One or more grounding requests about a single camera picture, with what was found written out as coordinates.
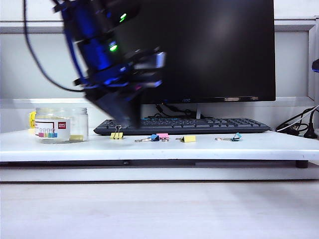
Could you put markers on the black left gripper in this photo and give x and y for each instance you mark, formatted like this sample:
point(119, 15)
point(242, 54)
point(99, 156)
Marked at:
point(109, 79)

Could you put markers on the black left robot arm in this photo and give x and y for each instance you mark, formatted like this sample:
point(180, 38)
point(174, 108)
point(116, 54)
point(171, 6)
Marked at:
point(92, 37)

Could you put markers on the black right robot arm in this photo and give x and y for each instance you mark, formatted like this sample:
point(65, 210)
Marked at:
point(316, 66)

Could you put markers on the blue binder clip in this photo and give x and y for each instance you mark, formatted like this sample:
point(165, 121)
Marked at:
point(155, 137)

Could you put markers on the pink binder clip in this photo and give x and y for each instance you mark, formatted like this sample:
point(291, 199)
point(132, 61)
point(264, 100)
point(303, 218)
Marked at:
point(163, 135)

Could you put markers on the white desk riser platform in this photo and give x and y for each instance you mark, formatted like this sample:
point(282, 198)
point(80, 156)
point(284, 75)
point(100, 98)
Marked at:
point(149, 149)

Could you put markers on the clear plastic jar with label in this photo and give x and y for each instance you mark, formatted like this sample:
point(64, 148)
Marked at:
point(74, 124)

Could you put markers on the silver monitor stand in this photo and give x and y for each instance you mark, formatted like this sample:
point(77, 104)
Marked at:
point(198, 112)

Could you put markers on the black computer keyboard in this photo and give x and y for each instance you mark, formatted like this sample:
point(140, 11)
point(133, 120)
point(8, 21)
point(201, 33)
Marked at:
point(199, 124)

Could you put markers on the black AOC computer monitor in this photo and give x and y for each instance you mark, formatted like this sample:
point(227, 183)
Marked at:
point(211, 49)

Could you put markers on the teal binder clip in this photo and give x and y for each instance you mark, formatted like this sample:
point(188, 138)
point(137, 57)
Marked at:
point(236, 137)

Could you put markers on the black riser foot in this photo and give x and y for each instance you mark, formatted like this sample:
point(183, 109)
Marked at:
point(301, 164)

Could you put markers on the black power plug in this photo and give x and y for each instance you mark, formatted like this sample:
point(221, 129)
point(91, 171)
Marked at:
point(310, 133)

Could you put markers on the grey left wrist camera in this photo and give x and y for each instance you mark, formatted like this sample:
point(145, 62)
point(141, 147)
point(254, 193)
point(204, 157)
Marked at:
point(152, 59)

